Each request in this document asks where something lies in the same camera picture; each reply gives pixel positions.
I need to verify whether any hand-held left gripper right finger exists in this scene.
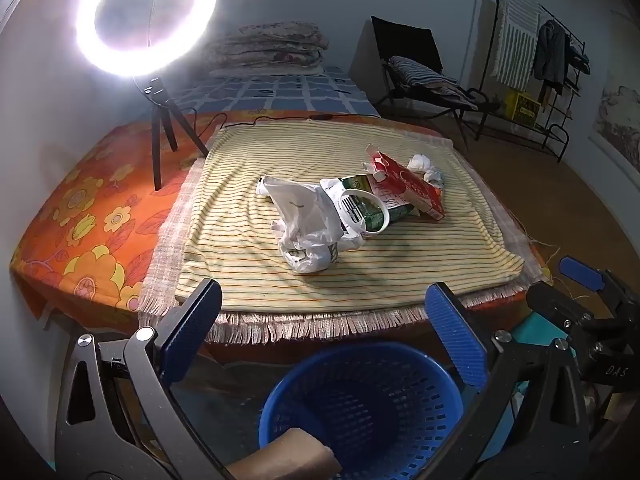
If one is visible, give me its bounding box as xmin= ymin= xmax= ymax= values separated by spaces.
xmin=425 ymin=282 xmax=595 ymax=480

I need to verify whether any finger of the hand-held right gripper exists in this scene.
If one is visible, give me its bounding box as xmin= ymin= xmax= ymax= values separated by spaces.
xmin=526 ymin=281 xmax=603 ymax=347
xmin=559 ymin=256 xmax=640 ymax=311

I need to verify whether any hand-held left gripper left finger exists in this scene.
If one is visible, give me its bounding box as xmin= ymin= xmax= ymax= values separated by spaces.
xmin=54 ymin=278 xmax=224 ymax=480

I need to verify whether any blue plastic basket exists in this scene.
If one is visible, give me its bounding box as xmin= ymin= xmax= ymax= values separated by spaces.
xmin=258 ymin=342 xmax=466 ymax=480

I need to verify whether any white plastic ring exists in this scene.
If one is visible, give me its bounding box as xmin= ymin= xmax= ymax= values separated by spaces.
xmin=336 ymin=187 xmax=391 ymax=237

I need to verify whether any white plastic bag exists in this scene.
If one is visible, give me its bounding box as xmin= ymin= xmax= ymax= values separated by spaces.
xmin=256 ymin=175 xmax=368 ymax=275

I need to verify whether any red cardboard box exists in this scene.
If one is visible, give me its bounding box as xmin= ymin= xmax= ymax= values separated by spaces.
xmin=362 ymin=144 xmax=446 ymax=221

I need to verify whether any green carton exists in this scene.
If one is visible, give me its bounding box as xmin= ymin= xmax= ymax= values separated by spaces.
xmin=320 ymin=175 xmax=426 ymax=226

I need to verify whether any teal cloth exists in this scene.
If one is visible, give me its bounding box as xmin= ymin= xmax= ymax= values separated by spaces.
xmin=505 ymin=307 xmax=551 ymax=348

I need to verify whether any fringed woven mat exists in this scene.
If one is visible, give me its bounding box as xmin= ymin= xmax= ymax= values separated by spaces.
xmin=137 ymin=125 xmax=551 ymax=345

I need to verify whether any yellow striped cloth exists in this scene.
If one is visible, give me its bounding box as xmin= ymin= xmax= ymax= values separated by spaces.
xmin=177 ymin=122 xmax=526 ymax=311

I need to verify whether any black clothes rack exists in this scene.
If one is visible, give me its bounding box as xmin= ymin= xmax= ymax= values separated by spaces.
xmin=470 ymin=0 xmax=586 ymax=163

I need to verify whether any brown cardboard piece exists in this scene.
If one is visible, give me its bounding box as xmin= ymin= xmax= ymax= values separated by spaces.
xmin=225 ymin=428 xmax=343 ymax=480

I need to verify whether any orange floral bedsheet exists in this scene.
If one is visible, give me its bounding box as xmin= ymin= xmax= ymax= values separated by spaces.
xmin=10 ymin=110 xmax=551 ymax=356

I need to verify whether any yellow crate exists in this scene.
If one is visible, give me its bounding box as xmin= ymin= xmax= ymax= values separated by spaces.
xmin=502 ymin=87 xmax=543 ymax=128

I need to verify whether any crumpled white tissue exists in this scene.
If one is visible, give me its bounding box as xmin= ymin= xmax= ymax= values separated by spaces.
xmin=406 ymin=152 xmax=446 ymax=191

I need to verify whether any black tripod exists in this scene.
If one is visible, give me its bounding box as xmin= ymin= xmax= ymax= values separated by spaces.
xmin=134 ymin=76 xmax=210 ymax=192

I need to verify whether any dark hanging jacket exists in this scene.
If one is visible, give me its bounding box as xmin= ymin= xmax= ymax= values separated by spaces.
xmin=531 ymin=20 xmax=571 ymax=95

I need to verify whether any striped hanging towel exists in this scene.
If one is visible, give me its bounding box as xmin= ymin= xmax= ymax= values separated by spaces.
xmin=492 ymin=0 xmax=542 ymax=90

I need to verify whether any blue checked bedsheet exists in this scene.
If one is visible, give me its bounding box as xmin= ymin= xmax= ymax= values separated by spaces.
xmin=177 ymin=66 xmax=382 ymax=117

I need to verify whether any black folding chair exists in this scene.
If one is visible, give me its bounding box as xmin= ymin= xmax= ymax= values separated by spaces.
xmin=370 ymin=16 xmax=501 ymax=141

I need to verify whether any folded floral quilt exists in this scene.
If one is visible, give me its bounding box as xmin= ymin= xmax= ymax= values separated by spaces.
xmin=204 ymin=21 xmax=331 ymax=72

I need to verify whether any wall poster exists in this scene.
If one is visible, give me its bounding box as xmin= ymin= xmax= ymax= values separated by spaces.
xmin=590 ymin=72 xmax=640 ymax=176

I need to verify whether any black power cable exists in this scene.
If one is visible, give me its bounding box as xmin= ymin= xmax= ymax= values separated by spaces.
xmin=187 ymin=108 xmax=353 ymax=142

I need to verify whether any white ring light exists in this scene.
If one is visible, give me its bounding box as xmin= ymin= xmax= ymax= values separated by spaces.
xmin=75 ymin=0 xmax=219 ymax=79

